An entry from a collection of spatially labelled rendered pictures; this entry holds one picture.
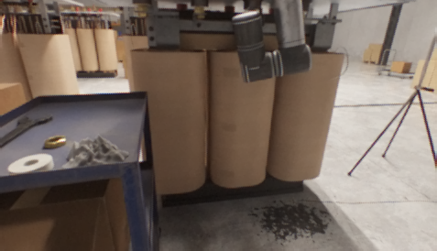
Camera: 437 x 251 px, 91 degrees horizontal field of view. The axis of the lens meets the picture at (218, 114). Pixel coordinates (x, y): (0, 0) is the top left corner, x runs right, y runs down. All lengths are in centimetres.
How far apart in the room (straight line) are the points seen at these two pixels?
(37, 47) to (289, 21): 279
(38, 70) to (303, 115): 285
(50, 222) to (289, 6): 90
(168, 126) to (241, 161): 52
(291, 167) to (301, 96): 50
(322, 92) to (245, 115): 51
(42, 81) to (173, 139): 223
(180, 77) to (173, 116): 22
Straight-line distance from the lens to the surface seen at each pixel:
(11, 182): 56
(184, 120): 124
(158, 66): 117
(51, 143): 70
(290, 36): 89
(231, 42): 133
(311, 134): 155
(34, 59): 322
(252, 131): 135
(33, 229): 59
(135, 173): 50
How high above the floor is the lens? 115
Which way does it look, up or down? 20 degrees down
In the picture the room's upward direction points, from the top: 1 degrees clockwise
